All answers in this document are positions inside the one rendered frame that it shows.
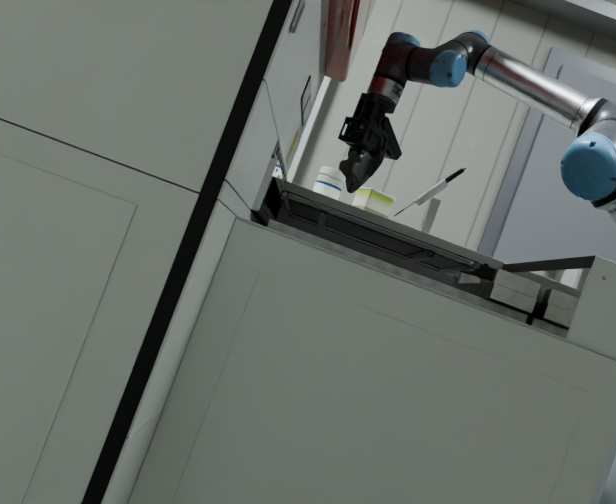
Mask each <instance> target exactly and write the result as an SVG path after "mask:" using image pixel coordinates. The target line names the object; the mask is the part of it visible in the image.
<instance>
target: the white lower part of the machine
mask: <svg viewBox="0 0 616 504"><path fill-rule="evenodd" d="M235 219H236V216H235V215H234V214H233V213H232V212H231V211H230V210H229V209H228V208H227V207H225V206H224V205H223V204H222V203H221V202H220V201H218V200H217V199H215V198H212V197H209V196H207V195H204V194H201V193H200V194H198V193H196V192H193V191H190V190H188V189H185V188H182V187H179V186H177V185H174V184H171V183H169V182H166V181H163V180H161V179H158V178H155V177H153V176H150V175H147V174H145V173H142V172H139V171H137V170H134V169H131V168H129V167H126V166H123V165H121V164H118V163H115V162H113V161H110V160H107V159H104V158H102V157H99V156H96V155H94V154H91V153H88V152H86V151H83V150H80V149H78V148H75V147H72V146H70V145H67V144H64V143H62V142H59V141H56V140H54V139H51V138H48V137H46V136H43V135H40V134H38V133H35V132H32V131H29V130H27V129H24V128H21V127H19V126H16V125H13V124H11V123H8V122H5V121H3V120H0V504H127V503H128V500H129V498H130V495H131V492H132V490H133V487H134V484H135V482H136V479H137V477H138V474H139V471H140V469H141V466H142V463H143V461H144V458H145V455H146V453H147V450H148V448H149V445H150V442H151V440H152V437H153V434H154V432H155V429H156V426H157V424H158V421H159V419H160V416H161V413H162V411H163V408H164V405H165V403H166V400H167V397H168V395H169V392H170V389H171V387H172V384H173V382H174V379H175V376H176V374H177V371H178V368H179V366H180V363H181V360H182V358H183V355H184V353H185V350H186V347H187V345H188V342H189V339H190V337H191V334H192V331H193V329H194V326H195V324H196V321H197V318H198V316H199V313H200V310H201V308H202V305H203V302H204V300H205V297H206V295H207V292H208V289H209V287H210V284H211V281H212V279H213V276H214V273H215V271H216V268H217V266H218V263H219V260H220V258H221V255H222V252H223V250H224V247H225V244H226V242H227V239H228V237H229V234H230V231H231V229H232V226H233V223H234V221H235Z"/></svg>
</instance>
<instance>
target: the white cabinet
mask: <svg viewBox="0 0 616 504"><path fill-rule="evenodd" d="M615 437H616V360H614V359H611V358H608V357H606V356H603V355H600V354H598V353H595V352H592V351H590V350H587V349H584V348H582V347H579V346H576V345H574V344H571V343H568V342H565V341H563V340H560V339H557V338H555V337H552V336H549V335H547V334H544V333H541V332H539V331H536V330H533V329H531V328H528V327H525V326H523V325H520V324H517V323H515V322H512V321H509V320H507V319H504V318H501V317H499V316H496V315H493V314H491V313H488V312H485V311H483V310H480V309H477V308H474V307H472V306H469V305H466V304H464V303H461V302H458V301H456V300H453V299H450V298H448V297H445V296H442V295H440V294H437V293H434V292H432V291H429V290H426V289H424V288H421V287H418V286H416V285H413V284H410V283H408V282H405V281H402V280H400V279H397V278H394V277H392V276H389V275H386V274H383V273H381V272H378V271H375V270H373V269H370V268H367V267H365V266H362V265H359V264H357V263H354V262H351V261H349V260H346V259H343V258H341V257H338V256H335V255H333V254H330V253H327V252H325V251H322V250H319V249H317V248H314V247H311V246H309V245H306V244H303V243H301V242H298V241H295V240H293V239H290V238H287V237H284V236H282V235H279V234H276V233H274V232H271V231H268V230H266V229H263V228H260V227H258V226H255V225H252V224H250V223H247V222H244V221H242V220H239V219H235V221H234V223H233V226H232V229H231V231H230V234H229V237H228V239H227V242H226V244H225V247H224V250H223V252H222V255H221V258H220V260H219V263H218V266H217V268H216V271H215V273H214V276H213V279H212V281H211V284H210V287H209V289H208V292H207V295H206V297H205V300H204V302H203V305H202V308H201V310H200V313H199V316H198V318H197V321H196V324H195V326H194V329H193V331H192V334H191V337H190V339H189V342H188V345H187V347H186V350H185V353H184V355H183V358H182V360H181V363H180V366H179V368H178V371H177V374H176V376H175V379H174V382H173V384H172V387H171V389H170V392H169V395H168V397H167V400H166V403H165V405H164V408H163V411H162V413H161V416H160V419H159V421H158V424H157V426H156V429H155V432H154V434H153V437H152V440H151V442H150V445H149V448H148V450H147V453H146V455H145V458H144V461H143V463H142V466H141V469H140V471H139V474H138V477H137V479H136V482H135V484H134V487H133V490H132V492H131V495H130V498H129V500H128V503H127V504H592V502H593V499H594V496H595V493H596V490H597V488H598V485H599V482H600V479H601V476H602V473H603V471H604V468H605V465H606V462H607V459H608V457H609V454H610V451H611V448H612V445H613V442H614V440H615Z"/></svg>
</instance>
